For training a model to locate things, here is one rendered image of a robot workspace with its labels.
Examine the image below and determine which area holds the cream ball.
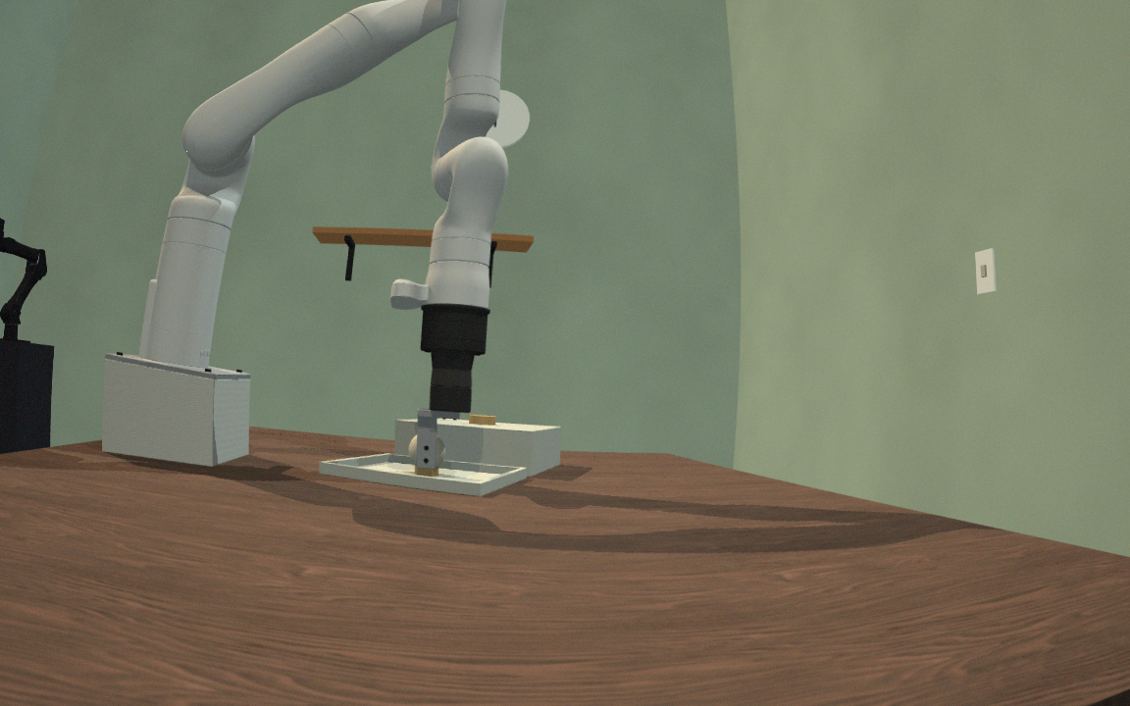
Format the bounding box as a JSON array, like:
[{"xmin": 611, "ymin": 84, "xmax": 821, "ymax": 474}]
[{"xmin": 409, "ymin": 435, "xmax": 445, "ymax": 467}]

